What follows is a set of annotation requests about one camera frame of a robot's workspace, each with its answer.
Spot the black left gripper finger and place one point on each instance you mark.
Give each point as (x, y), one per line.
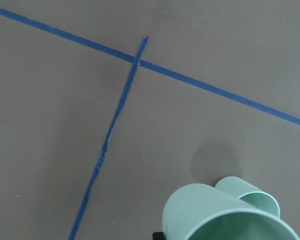
(158, 236)

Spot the mint green cup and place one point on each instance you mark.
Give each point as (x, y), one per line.
(201, 212)

